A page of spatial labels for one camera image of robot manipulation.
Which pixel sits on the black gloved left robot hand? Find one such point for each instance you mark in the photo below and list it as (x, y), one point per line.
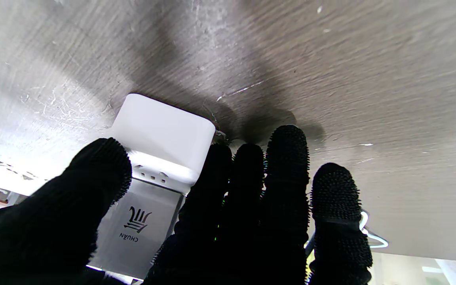
(244, 221)

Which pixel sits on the grey charger adapter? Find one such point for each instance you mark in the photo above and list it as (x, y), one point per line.
(141, 229)

